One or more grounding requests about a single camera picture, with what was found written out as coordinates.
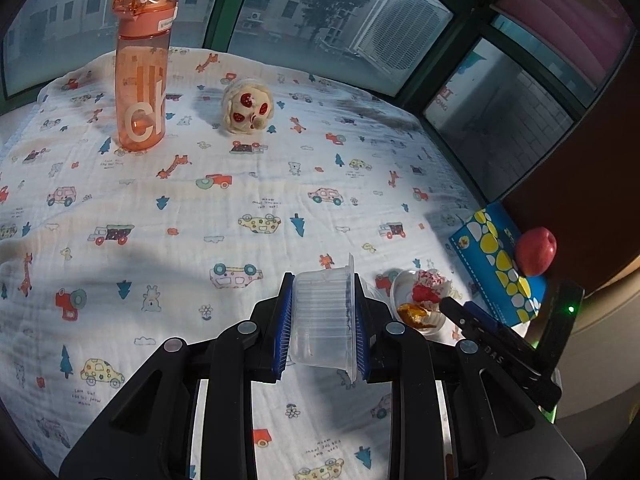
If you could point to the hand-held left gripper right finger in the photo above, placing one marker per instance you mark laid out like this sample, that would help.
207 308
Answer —
362 340

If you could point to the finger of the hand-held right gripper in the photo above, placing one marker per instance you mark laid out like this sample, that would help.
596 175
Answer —
462 317
487 317

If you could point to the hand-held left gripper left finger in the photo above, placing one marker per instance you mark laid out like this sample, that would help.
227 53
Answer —
282 330

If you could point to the clear plastic cup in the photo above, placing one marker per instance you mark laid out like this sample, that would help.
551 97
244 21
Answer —
320 320

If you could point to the red white wrapper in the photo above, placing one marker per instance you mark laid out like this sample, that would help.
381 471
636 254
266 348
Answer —
429 285

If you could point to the orange peel scrap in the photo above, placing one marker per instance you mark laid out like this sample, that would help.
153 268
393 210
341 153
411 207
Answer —
412 312

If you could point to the white bowl with food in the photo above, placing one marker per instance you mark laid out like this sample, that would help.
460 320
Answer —
400 290

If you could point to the blue spotted tissue box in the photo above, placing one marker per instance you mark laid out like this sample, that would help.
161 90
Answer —
492 255

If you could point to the red apple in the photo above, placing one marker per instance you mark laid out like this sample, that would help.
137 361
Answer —
535 252

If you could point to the printed white blanket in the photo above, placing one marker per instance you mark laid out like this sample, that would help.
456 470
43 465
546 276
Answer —
200 210

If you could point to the dark wooden cabinet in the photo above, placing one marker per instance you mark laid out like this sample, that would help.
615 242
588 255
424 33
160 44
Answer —
590 210

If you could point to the cream spotted plush toy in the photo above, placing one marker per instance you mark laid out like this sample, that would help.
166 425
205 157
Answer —
247 105

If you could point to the orange water bottle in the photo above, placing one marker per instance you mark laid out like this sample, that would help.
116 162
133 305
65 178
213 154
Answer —
142 85

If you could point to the outdoor air conditioner unit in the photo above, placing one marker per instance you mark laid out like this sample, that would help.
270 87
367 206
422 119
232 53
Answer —
395 25

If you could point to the pink roller blind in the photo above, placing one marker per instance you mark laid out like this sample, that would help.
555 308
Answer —
565 15

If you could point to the green window frame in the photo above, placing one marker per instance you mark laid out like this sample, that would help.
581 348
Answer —
225 15

